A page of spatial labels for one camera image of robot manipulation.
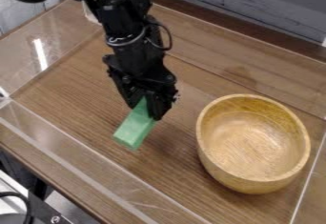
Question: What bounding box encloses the green rectangular block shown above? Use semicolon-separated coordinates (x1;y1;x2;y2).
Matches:
113;99;155;150

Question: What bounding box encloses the brown wooden bowl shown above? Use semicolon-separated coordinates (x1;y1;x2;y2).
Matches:
196;93;311;194

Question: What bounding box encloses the black metal table frame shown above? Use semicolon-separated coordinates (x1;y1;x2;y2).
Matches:
0;153;72;224

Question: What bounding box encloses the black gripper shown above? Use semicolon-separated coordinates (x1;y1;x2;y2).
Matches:
103;33;176;121

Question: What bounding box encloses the clear acrylic front wall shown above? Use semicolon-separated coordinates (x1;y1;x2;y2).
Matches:
0;98;211;224

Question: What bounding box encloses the black cable lower left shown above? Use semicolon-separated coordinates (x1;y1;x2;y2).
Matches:
0;191;34;224

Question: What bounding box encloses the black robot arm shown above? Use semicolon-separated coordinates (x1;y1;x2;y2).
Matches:
76;0;176;120

